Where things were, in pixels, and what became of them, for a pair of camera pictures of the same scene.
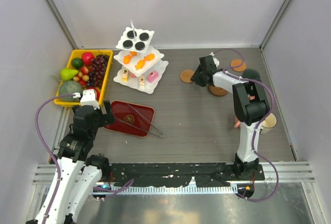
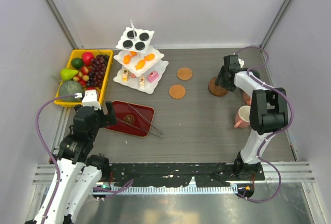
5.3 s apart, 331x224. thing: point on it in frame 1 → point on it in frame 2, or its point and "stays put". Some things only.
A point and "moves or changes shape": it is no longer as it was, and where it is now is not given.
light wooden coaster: x=238 y=65 moves or changes shape
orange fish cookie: x=149 y=57 stays put
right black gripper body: x=198 y=76 → x=222 y=80
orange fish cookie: x=126 y=59 stays put
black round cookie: x=130 y=34 stays put
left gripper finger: x=109 y=117 stays put
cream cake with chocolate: x=141 y=78 stays put
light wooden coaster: x=185 y=76 → x=177 y=91
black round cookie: x=127 y=44 stays put
